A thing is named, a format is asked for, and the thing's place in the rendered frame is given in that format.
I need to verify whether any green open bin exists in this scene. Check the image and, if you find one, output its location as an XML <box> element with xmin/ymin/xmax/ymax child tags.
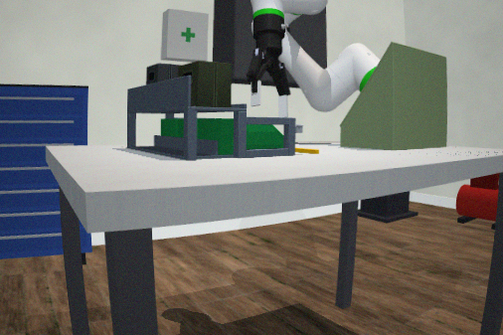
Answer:
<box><xmin>178</xmin><ymin>118</ymin><xmax>198</xmax><ymax>139</ymax></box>
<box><xmin>198</xmin><ymin>118</ymin><xmax>283</xmax><ymax>155</ymax></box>
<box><xmin>161</xmin><ymin>118</ymin><xmax>178</xmax><ymax>137</ymax></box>

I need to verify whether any yellow rail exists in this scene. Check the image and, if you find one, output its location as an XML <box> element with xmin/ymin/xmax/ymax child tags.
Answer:
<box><xmin>295</xmin><ymin>148</ymin><xmax>319</xmax><ymax>154</ymax></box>

